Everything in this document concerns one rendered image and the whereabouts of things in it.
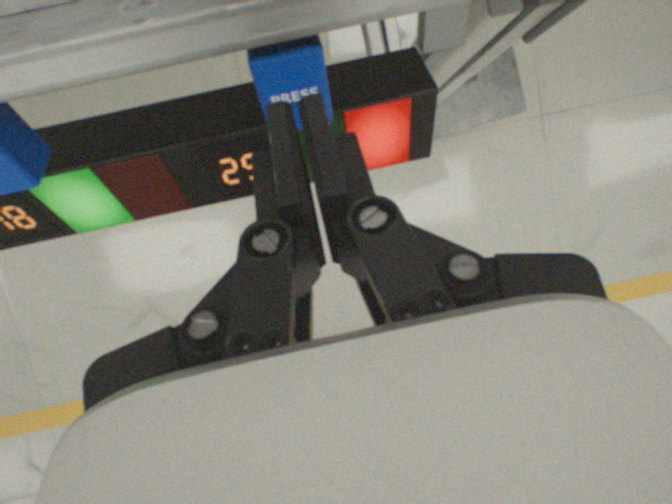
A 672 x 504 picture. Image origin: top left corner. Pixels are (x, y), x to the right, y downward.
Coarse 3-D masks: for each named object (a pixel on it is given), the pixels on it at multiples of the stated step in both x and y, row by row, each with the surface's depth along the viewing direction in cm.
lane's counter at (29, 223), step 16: (16, 192) 17; (0, 208) 17; (16, 208) 18; (32, 208) 18; (0, 224) 18; (16, 224) 18; (32, 224) 18; (48, 224) 19; (0, 240) 19; (16, 240) 19
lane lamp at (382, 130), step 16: (352, 112) 17; (368, 112) 17; (384, 112) 17; (400, 112) 17; (352, 128) 17; (368, 128) 17; (384, 128) 18; (400, 128) 18; (368, 144) 18; (384, 144) 18; (400, 144) 18; (368, 160) 19; (384, 160) 19; (400, 160) 19
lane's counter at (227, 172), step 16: (224, 144) 17; (240, 144) 17; (256, 144) 17; (208, 160) 17; (224, 160) 17; (240, 160) 18; (224, 176) 18; (240, 176) 18; (224, 192) 19; (240, 192) 19
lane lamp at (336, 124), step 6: (336, 114) 17; (336, 120) 17; (342, 120) 17; (336, 126) 17; (342, 126) 17; (300, 132) 17; (336, 132) 17; (342, 132) 17; (300, 138) 17; (306, 150) 18; (306, 156) 18; (306, 162) 18; (312, 180) 19
